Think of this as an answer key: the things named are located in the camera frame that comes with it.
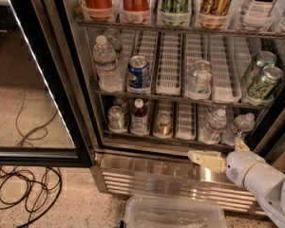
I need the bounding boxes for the green tall can top shelf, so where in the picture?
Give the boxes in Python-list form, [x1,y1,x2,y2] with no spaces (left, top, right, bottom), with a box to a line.
[160,0,190,26]

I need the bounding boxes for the green can front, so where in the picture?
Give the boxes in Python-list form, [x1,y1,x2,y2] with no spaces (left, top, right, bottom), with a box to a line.
[247,66,283,100]

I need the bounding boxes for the white labelled bottle top shelf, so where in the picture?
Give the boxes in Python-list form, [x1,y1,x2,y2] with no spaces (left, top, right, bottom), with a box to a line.
[238,0,276,31]

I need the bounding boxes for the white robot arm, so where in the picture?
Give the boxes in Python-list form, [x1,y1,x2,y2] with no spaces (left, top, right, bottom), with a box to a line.
[187,137,285,228]

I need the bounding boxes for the white silver soda can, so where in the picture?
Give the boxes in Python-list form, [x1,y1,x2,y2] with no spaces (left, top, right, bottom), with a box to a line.
[185,60,212,100]

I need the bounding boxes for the dark drink bottle white cap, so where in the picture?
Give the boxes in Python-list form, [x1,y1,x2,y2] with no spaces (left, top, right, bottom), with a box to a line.
[130,98,148,136]

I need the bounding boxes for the orange soda bottle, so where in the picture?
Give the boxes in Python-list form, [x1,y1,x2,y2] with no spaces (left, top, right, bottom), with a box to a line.
[122,0,150,24]

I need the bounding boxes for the bronze can bottom shelf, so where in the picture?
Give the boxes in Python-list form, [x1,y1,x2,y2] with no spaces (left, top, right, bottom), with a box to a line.
[155,111,172,135]

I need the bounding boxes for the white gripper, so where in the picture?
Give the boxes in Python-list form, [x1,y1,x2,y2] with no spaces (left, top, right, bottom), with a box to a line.
[187,137,265,188]

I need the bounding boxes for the rear water bottle middle shelf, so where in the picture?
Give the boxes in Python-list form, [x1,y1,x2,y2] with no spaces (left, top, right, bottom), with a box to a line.
[104,28,124,57]

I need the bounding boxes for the black cable on floor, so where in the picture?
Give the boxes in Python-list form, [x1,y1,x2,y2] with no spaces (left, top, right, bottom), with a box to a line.
[0,165,63,228]

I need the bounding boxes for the blue Pepsi can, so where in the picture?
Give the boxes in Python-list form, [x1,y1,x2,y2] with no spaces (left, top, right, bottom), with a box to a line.
[128,55,150,89]

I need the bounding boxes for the clear water bottle bottom shelf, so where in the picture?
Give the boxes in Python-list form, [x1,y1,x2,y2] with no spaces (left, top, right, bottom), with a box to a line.
[199,108,227,144]

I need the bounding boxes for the clear water bottle middle shelf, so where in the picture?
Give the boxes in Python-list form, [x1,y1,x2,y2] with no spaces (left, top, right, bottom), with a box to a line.
[92,35,123,92]

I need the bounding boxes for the clear plastic storage bin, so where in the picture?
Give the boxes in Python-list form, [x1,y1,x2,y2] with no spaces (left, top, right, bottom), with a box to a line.
[123,196,227,228]

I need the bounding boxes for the green can rear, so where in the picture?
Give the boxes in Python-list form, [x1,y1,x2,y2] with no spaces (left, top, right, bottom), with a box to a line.
[243,50,276,86]

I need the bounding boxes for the clear water bottle shelf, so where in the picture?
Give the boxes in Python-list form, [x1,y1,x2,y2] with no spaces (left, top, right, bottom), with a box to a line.
[199,108,227,144]
[92,35,123,92]

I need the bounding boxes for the glass fridge door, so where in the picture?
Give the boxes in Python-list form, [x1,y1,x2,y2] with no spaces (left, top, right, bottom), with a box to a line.
[0,0,92,167]

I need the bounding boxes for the red Coca-Cola bottle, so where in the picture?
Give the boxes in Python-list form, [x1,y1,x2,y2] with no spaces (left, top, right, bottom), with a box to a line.
[85,0,112,21]

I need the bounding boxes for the silver can bottom left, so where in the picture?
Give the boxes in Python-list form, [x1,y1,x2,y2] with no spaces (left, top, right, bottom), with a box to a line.
[108,105,125,130]

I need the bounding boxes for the stainless steel fridge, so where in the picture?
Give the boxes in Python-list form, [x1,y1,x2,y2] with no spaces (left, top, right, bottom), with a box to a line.
[53,0,285,215]

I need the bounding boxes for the clear water bottle bottom right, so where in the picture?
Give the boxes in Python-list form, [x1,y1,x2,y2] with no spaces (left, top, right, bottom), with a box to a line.
[220,113,256,146]

